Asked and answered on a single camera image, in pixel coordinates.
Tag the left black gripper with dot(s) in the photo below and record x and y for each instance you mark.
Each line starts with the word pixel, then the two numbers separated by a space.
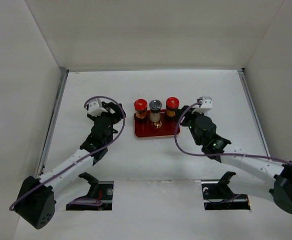
pixel 117 116

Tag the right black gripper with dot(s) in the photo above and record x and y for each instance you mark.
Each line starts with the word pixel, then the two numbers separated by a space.
pixel 188 114

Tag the tall red-cap sauce bottle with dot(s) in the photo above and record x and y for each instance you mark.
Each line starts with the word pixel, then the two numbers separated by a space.
pixel 172 104

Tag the short red-lid sauce jar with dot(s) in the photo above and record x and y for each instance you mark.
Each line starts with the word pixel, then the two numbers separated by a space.
pixel 140 106

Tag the grey-cap white salt shaker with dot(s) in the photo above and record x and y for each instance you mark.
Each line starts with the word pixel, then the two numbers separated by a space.
pixel 155 108

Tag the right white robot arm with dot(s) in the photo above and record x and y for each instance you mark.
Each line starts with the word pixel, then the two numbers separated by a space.
pixel 275 172

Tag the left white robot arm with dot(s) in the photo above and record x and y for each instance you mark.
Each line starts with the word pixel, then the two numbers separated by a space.
pixel 36 200

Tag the red rectangular tray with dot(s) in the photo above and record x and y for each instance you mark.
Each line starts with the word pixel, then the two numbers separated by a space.
pixel 145 128

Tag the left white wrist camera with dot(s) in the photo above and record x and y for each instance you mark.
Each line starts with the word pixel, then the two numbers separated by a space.
pixel 94 108

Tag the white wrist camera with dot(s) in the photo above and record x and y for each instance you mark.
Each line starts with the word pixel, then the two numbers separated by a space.
pixel 204 105
pixel 94 108

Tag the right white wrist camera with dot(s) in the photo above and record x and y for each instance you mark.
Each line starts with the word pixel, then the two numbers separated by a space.
pixel 204 105

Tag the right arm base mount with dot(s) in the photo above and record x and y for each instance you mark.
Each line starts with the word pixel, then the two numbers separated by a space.
pixel 217 196

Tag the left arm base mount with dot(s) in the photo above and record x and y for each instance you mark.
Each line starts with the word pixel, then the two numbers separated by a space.
pixel 98 198

